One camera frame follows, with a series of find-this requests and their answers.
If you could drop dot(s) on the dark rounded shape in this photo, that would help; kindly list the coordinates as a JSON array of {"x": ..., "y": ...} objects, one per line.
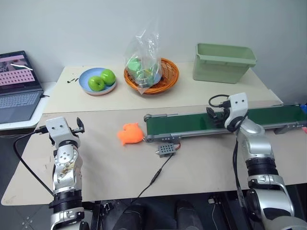
[
  {"x": 129, "y": 215},
  {"x": 188, "y": 215}
]

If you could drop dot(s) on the green apple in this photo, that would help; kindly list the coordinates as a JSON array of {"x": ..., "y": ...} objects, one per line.
[
  {"x": 96, "y": 83},
  {"x": 108, "y": 76}
]

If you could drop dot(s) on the pale green plastic bin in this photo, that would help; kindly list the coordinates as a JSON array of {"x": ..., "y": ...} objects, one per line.
[{"x": 220, "y": 67}]

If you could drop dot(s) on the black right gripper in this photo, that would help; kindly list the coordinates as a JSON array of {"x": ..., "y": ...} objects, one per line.
[{"x": 221, "y": 116}]

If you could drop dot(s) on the grey control box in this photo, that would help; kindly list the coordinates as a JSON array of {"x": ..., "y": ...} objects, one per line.
[{"x": 165, "y": 151}]

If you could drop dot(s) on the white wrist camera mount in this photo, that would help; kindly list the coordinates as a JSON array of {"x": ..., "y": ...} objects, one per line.
[
  {"x": 58, "y": 129},
  {"x": 237, "y": 103}
]

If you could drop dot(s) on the clear plastic bag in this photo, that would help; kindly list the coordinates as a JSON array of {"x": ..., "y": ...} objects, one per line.
[{"x": 144, "y": 52}]

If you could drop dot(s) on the green conveyor belt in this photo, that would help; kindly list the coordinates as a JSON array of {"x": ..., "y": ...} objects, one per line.
[{"x": 192, "y": 123}]

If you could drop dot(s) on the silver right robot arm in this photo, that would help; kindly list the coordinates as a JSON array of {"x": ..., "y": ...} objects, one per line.
[{"x": 256, "y": 143}]

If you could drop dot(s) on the blue object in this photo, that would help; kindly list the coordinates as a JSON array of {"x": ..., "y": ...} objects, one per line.
[{"x": 303, "y": 107}]

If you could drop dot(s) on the orange woven basket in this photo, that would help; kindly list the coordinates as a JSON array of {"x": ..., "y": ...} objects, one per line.
[{"x": 171, "y": 72}]

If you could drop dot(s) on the green plastic item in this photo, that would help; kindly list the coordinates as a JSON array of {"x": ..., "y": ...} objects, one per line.
[{"x": 133, "y": 64}]

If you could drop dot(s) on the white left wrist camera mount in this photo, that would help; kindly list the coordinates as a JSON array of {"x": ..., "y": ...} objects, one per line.
[{"x": 58, "y": 129}]

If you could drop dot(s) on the open grey laptop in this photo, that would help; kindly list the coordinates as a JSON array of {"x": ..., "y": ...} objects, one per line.
[{"x": 16, "y": 95}]

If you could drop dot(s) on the orange toy fish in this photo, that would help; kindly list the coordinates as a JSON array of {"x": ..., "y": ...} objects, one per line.
[{"x": 130, "y": 134}]

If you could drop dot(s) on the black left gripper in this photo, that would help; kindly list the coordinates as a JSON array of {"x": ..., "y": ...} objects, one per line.
[{"x": 78, "y": 131}]

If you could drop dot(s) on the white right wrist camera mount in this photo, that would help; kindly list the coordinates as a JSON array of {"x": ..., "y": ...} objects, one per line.
[{"x": 237, "y": 103}]

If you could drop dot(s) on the white side table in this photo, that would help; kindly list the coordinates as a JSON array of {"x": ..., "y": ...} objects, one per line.
[{"x": 49, "y": 88}]

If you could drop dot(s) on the light blue plate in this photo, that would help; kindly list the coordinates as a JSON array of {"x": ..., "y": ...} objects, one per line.
[{"x": 84, "y": 79}]

